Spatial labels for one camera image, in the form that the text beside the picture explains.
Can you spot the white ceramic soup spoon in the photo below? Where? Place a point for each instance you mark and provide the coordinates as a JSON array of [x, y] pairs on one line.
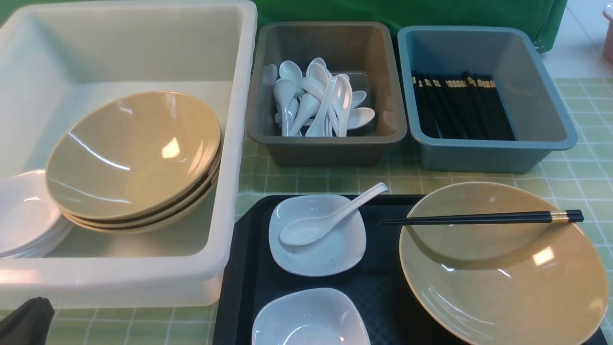
[[309, 230]]

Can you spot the white square dish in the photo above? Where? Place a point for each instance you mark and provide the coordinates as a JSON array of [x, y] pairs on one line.
[[341, 249], [318, 316]]

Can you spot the tan noodle bowl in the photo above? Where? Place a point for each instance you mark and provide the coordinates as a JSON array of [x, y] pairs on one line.
[[507, 284]]

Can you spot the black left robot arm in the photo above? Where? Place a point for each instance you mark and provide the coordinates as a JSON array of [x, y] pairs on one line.
[[29, 324]]

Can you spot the stacked tan bowl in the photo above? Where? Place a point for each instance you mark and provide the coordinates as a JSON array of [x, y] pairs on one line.
[[208, 175], [182, 215], [133, 155]]

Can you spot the bottom stacked tan bowl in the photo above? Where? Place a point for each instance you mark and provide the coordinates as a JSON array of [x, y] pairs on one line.
[[182, 215]]

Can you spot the top stacked tan bowl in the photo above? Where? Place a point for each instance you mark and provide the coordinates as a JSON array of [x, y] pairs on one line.
[[133, 155]]

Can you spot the pile of white spoons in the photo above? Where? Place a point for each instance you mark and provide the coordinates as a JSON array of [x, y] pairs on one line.
[[315, 103]]

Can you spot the grey plastic spoon bin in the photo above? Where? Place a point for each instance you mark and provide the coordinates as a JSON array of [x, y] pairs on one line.
[[362, 50]]

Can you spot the black plastic serving tray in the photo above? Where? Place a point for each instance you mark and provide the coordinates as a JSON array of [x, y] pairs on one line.
[[377, 286]]

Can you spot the bundle of black chopsticks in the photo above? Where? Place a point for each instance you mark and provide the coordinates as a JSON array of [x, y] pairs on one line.
[[464, 106]]

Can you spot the blue plastic chopstick bin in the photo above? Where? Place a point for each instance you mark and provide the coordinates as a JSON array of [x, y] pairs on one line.
[[538, 117]]

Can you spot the large white plastic tub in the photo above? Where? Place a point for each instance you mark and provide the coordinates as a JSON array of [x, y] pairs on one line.
[[62, 61]]

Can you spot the green checkered tablecloth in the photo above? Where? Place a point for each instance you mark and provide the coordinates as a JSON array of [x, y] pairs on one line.
[[579, 178]]

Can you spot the stack of white plates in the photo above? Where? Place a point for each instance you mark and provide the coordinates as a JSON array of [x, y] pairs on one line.
[[31, 225]]

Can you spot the green cloth backdrop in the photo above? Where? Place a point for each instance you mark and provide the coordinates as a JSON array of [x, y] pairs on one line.
[[539, 19]]

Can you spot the pink object at edge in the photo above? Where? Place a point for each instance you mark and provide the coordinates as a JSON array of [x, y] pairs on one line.
[[607, 51]]

